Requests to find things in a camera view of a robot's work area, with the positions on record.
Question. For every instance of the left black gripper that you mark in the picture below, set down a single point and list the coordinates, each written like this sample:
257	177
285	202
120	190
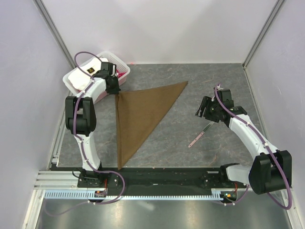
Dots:
115	91

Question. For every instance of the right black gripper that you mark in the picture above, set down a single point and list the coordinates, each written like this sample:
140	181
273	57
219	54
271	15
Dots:
207	102

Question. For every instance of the knife with pink handle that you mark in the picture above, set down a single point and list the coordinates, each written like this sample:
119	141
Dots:
204	130

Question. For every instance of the brown cloth napkin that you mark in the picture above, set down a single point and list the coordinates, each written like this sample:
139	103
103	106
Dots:
137	115

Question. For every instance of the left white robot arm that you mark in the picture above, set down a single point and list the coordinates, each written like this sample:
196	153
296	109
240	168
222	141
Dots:
80	116

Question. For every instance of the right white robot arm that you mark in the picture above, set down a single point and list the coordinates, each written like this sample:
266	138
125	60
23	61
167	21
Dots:
271	169

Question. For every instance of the white plastic basket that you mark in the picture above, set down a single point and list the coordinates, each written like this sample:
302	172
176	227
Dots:
119	64

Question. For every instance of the white folded cloth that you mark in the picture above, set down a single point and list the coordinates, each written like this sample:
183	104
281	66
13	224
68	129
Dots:
78	79

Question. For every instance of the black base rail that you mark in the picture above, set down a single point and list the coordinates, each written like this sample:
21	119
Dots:
162	178

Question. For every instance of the grey slotted cable duct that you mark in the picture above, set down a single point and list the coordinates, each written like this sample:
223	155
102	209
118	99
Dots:
215	195

